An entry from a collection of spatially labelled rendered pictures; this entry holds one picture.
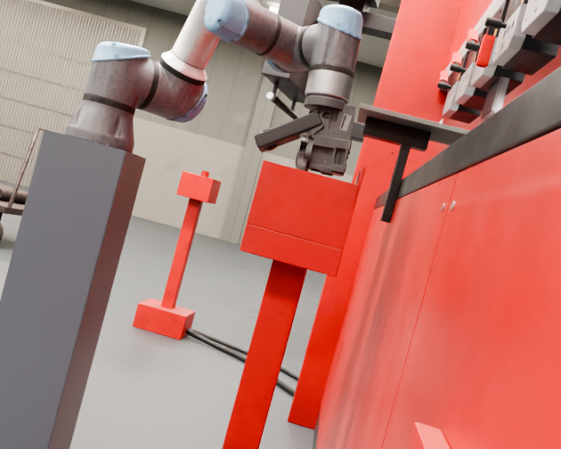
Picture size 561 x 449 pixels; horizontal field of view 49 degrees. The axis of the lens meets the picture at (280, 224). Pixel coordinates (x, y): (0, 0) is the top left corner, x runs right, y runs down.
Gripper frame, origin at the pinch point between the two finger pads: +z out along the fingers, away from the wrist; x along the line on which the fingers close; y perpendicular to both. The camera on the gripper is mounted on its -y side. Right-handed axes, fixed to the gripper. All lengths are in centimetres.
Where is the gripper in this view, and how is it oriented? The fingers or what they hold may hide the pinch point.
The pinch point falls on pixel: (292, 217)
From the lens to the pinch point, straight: 103.3
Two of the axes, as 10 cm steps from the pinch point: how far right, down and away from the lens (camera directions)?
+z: -1.8, 9.8, 0.1
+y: 9.8, 1.8, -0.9
